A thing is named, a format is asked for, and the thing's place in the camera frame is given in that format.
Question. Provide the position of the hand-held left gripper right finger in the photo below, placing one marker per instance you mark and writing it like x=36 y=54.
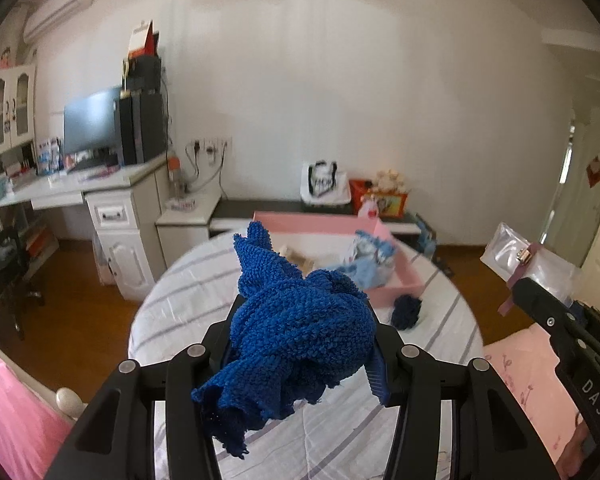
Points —
x=377 y=380

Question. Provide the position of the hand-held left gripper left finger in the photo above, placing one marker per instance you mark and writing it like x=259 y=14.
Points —
x=215 y=340

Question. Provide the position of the clear plastic bag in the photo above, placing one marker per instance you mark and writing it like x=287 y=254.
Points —
x=510 y=252

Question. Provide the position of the dark blue knitted cloth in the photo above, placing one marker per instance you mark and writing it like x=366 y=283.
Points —
x=300 y=330

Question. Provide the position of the light blue soft hat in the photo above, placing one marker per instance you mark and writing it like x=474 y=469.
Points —
x=365 y=275

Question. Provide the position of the printed bib with blue ribbon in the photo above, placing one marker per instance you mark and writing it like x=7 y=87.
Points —
x=372 y=250

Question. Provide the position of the pink storage box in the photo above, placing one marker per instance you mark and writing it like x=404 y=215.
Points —
x=330 y=222

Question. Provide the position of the striped white tablecloth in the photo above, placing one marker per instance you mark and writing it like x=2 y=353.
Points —
x=190 y=290

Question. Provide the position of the pink floral bedding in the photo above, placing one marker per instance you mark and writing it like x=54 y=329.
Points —
x=525 y=375

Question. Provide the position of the dark blue knitted ball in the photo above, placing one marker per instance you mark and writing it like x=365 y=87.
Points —
x=406 y=312

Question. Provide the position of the white door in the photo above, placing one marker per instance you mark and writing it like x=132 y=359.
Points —
x=585 y=195

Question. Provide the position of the white low side cabinet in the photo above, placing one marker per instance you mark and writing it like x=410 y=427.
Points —
x=185 y=225

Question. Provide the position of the blue books on floor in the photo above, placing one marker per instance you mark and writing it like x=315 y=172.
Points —
x=426 y=235

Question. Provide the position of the red door ornament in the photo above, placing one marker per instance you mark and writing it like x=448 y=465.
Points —
x=595 y=172

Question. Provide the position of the black low bench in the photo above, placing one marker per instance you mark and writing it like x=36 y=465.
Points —
x=280 y=207

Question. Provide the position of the white desk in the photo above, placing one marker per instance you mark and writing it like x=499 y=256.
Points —
x=115 y=210

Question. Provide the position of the orange-capped bottle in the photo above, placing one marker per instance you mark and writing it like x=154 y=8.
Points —
x=176 y=175

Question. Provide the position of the pink spray bottle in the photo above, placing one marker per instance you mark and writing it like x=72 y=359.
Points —
x=368 y=207

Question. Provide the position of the orange printed box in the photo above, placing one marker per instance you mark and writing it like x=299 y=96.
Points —
x=392 y=205

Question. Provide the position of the red box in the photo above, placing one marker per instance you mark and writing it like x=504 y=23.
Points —
x=360 y=191

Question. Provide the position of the white tote bag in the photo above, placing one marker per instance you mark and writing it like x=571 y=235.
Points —
x=325 y=182

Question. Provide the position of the beige plush toy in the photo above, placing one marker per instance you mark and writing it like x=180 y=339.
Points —
x=390 y=180

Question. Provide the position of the pink bed cover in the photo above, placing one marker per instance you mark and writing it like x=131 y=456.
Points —
x=15 y=420

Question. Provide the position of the black office chair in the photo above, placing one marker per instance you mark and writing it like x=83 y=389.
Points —
x=7 y=280

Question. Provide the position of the black computer tower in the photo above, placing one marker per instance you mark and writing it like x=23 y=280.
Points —
x=142 y=127

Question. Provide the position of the blue and white carton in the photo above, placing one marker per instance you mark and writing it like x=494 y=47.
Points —
x=49 y=155

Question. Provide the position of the black computer monitor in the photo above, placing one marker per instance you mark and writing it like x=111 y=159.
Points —
x=92 y=122

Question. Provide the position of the black box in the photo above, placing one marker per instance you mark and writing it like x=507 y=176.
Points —
x=145 y=72

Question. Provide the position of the red and white calendar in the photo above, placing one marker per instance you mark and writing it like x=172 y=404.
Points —
x=142 y=40

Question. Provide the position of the white glass-door cabinet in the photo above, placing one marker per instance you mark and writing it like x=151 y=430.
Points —
x=10 y=105

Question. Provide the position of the white air conditioner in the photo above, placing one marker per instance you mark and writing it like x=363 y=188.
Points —
x=55 y=10

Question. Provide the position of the white bed post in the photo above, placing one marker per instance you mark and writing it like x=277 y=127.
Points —
x=69 y=401

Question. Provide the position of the wall socket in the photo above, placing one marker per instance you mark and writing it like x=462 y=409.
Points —
x=210 y=147

